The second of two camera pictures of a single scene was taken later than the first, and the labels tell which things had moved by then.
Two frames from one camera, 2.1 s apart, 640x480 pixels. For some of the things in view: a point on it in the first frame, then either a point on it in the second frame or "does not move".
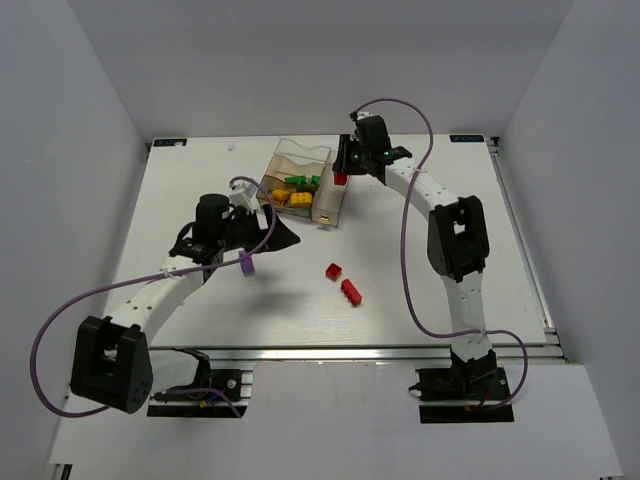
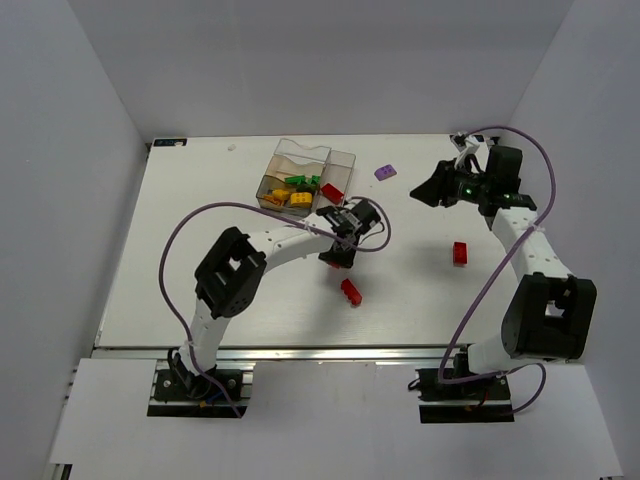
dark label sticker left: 172,142 does not move
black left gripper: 263,232 -> 338,251
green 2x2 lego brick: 296,180 does not move
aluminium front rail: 377,353 does not move
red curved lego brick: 340,179 -> 335,195
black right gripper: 342,161 -> 448,183
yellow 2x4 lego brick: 279,194 does not move
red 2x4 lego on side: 350,291 does not move
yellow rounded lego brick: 301,200 does not move
